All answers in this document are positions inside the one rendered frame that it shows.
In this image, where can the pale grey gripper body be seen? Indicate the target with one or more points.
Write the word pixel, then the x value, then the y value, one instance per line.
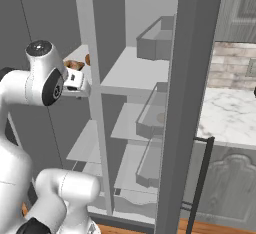
pixel 77 94

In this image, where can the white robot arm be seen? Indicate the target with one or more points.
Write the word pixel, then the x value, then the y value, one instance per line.
pixel 20 88

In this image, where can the brown frozen chicken drumstick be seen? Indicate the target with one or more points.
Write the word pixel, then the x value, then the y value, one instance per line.
pixel 74 65

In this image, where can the pale fridge shelf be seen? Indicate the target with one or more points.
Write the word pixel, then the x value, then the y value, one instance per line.
pixel 133 74
pixel 128 171
pixel 128 124

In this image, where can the grey fridge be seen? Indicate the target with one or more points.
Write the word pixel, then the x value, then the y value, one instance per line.
pixel 110 21

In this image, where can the grey freezer door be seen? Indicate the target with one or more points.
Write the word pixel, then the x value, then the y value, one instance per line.
pixel 13 28

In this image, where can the grey fridge door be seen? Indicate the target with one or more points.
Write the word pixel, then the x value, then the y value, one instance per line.
pixel 190 61

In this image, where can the brown round food item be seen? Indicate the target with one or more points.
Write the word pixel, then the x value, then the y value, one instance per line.
pixel 87 59

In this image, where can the grey door bin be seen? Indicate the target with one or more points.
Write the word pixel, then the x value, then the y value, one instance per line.
pixel 148 174
pixel 150 121
pixel 153 46

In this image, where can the black object on worktop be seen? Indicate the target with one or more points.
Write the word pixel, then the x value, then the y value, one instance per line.
pixel 254 92

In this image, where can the grey base cupboard door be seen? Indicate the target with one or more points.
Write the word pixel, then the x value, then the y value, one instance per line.
pixel 230 184

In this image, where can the grey wall socket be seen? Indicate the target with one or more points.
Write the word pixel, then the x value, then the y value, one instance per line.
pixel 252 67

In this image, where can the grey wall cupboard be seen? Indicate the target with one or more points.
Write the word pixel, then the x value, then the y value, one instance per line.
pixel 238 9

